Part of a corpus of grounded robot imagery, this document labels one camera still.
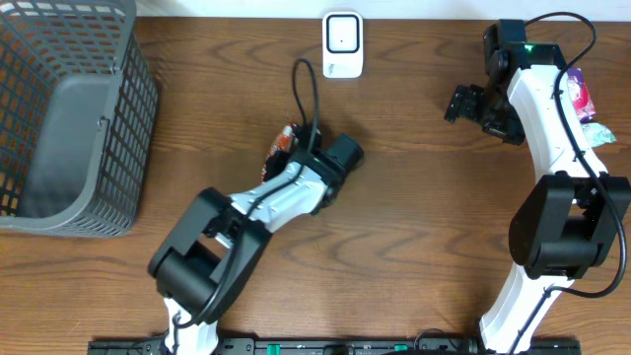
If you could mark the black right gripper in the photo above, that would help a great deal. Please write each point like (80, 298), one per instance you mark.
(463, 105)

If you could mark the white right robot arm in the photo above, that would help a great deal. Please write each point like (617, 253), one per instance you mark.
(568, 235)

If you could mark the mint green snack wrapper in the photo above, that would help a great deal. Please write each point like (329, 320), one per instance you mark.
(597, 134)

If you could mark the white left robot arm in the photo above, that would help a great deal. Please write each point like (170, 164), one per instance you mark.
(205, 261)

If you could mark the red snack bar wrapper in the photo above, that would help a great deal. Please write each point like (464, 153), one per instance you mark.
(279, 153)

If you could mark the white barcode scanner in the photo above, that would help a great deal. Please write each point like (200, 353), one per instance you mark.
(342, 45)

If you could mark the purple sanitary pad pack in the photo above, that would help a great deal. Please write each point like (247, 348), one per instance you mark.
(580, 95)

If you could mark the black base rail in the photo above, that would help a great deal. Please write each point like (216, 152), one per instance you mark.
(248, 346)

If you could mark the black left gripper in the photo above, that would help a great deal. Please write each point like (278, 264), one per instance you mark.
(275, 161)

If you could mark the grey plastic mesh basket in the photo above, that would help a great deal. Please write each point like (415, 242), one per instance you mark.
(78, 112)

